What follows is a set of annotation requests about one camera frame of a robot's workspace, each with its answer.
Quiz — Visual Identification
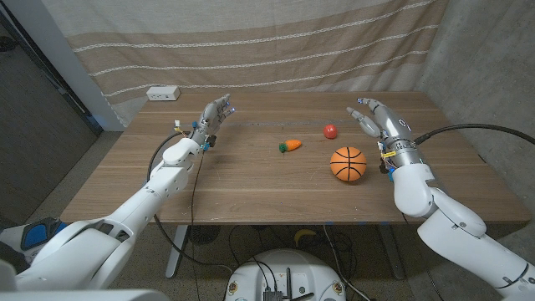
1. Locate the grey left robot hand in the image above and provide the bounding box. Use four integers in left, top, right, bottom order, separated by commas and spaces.
190, 93, 237, 151

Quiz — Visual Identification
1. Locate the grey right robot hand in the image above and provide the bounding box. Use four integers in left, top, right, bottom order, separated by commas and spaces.
345, 97, 427, 171

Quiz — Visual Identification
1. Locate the orange toy basketball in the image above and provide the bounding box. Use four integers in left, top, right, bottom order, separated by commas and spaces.
329, 145, 368, 182

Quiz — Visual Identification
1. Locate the orange toy carrot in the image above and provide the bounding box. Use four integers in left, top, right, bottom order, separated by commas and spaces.
278, 139, 303, 154

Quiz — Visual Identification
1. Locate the yellow toy banana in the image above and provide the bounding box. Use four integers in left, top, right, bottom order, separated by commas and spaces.
293, 228, 318, 247

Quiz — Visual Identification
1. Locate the white power outlet box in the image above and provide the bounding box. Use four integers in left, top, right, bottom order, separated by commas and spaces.
145, 85, 181, 102

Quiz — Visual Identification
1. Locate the beige striped fabric backdrop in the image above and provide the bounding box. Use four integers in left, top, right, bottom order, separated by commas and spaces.
41, 0, 451, 126

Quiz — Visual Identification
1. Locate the round black fan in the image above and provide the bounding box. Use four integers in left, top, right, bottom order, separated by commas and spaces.
186, 224, 222, 246

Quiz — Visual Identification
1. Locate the grey table leg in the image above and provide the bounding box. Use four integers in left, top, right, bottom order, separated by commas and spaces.
378, 223, 406, 280

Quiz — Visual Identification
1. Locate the white table leg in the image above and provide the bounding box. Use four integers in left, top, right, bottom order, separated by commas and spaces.
165, 224, 189, 280

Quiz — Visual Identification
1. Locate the white robot torso base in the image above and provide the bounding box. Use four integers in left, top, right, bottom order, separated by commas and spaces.
224, 248, 347, 301

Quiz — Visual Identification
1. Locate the dark wooden door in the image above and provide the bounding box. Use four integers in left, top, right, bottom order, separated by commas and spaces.
0, 12, 104, 229

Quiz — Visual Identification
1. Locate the blue black foot pedal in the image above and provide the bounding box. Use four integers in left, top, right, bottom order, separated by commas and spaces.
20, 217, 70, 251

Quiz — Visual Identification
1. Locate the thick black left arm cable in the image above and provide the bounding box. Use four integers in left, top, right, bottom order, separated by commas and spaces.
145, 131, 235, 273

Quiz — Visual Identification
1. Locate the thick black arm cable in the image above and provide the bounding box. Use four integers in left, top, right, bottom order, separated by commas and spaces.
413, 123, 535, 146
145, 131, 235, 273

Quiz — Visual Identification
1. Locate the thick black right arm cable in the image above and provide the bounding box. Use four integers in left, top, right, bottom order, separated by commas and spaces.
413, 123, 535, 146

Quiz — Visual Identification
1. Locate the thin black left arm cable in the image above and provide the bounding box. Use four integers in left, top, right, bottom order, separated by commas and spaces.
190, 150, 206, 301

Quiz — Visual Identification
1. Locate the white door frame post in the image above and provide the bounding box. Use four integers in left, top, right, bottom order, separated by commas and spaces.
2, 0, 126, 133

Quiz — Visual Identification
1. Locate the white floor cable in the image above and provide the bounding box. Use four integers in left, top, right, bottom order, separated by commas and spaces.
323, 224, 371, 301

